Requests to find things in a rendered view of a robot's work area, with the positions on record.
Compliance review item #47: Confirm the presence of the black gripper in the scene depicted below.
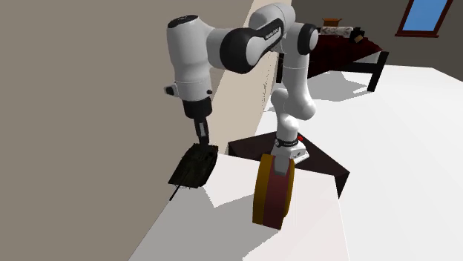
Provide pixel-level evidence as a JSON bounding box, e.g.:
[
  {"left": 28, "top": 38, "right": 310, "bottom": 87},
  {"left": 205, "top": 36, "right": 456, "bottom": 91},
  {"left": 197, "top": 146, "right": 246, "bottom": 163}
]
[{"left": 182, "top": 96, "right": 213, "bottom": 150}]

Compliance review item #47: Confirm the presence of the dark green toy tank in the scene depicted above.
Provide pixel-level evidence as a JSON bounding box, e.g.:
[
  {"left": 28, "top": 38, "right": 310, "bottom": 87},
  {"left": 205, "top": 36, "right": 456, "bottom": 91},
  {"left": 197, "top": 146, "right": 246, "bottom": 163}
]
[{"left": 167, "top": 142, "right": 220, "bottom": 202}]

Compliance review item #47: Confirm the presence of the yellow and maroon wheel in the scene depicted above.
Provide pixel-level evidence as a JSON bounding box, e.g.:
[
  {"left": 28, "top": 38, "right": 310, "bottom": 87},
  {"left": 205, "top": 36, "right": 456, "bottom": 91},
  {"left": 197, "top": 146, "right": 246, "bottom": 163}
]
[{"left": 252, "top": 153, "right": 296, "bottom": 231}]

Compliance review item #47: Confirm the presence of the dark robot stand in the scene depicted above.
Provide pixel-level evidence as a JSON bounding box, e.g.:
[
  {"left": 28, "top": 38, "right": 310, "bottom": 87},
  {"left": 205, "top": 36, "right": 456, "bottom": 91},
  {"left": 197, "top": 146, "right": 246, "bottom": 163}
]
[{"left": 227, "top": 131, "right": 351, "bottom": 199}]

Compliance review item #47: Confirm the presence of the dark red bed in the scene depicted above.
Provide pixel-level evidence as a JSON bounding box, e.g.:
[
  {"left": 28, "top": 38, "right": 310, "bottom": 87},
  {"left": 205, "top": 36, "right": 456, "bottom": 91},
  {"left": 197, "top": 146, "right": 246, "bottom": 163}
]
[{"left": 275, "top": 18, "right": 390, "bottom": 93}]

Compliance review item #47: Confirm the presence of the blue window with red frame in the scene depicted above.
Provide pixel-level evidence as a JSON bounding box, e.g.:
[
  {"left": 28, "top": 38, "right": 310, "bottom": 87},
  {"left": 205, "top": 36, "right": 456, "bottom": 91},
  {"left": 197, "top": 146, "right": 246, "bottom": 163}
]
[{"left": 394, "top": 0, "right": 454, "bottom": 39}]

